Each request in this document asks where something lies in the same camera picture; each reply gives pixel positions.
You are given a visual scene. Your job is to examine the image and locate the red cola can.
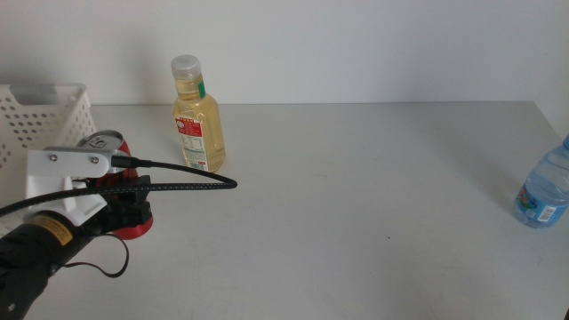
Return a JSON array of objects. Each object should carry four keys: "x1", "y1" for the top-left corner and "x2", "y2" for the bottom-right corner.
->
[{"x1": 76, "y1": 129, "x2": 155, "y2": 242}]

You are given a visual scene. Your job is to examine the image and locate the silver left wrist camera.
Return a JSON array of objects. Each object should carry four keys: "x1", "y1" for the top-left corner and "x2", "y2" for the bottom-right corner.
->
[{"x1": 27, "y1": 146, "x2": 115, "y2": 180}]

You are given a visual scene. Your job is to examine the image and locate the white perforated plastic basket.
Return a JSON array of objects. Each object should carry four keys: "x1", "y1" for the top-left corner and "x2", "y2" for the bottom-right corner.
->
[{"x1": 0, "y1": 84, "x2": 98, "y2": 232}]

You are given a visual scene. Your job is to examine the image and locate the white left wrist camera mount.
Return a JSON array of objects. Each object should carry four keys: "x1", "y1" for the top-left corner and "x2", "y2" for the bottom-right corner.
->
[{"x1": 24, "y1": 173, "x2": 109, "y2": 228}]

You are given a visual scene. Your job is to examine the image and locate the thin black cable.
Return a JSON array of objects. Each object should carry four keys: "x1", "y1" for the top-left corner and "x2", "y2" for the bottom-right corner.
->
[{"x1": 60, "y1": 232, "x2": 131, "y2": 279}]

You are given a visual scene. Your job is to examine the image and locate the yellow tea bottle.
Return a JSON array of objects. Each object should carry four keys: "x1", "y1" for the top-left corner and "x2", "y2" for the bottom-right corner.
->
[{"x1": 171, "y1": 53, "x2": 227, "y2": 174}]

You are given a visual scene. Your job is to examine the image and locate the black braided cable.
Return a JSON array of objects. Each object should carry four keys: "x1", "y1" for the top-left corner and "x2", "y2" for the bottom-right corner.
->
[{"x1": 0, "y1": 155, "x2": 238, "y2": 219}]

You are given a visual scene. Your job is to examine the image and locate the clear blue-capped water bottle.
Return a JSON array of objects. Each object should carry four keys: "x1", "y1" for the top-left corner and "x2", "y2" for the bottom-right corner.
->
[{"x1": 513, "y1": 132, "x2": 569, "y2": 229}]

